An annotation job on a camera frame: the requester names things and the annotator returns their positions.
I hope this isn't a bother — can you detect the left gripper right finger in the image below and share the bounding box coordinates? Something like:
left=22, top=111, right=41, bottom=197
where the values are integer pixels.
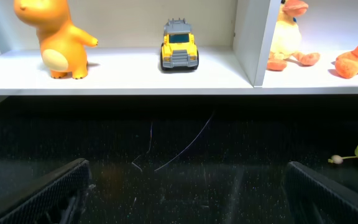
left=284, top=161, right=358, bottom=224

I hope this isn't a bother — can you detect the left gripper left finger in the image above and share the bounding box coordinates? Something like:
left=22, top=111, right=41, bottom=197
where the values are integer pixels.
left=0, top=157, right=92, bottom=224

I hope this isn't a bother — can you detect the orange and white plush toy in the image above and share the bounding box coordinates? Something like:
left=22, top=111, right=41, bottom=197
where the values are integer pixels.
left=334, top=26, right=358, bottom=80

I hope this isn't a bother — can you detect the white shelf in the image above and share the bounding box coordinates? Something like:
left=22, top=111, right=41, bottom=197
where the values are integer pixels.
left=0, top=0, right=358, bottom=116

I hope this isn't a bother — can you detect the orange dinosaur figure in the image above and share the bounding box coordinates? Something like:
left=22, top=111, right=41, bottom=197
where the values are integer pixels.
left=13, top=0, right=99, bottom=80

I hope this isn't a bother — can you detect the yellow plush duck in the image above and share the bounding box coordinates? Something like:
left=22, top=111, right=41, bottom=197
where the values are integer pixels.
left=266, top=0, right=321, bottom=72

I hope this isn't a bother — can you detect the grey and yellow toy truck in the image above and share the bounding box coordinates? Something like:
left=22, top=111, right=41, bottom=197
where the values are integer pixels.
left=160, top=17, right=200, bottom=72

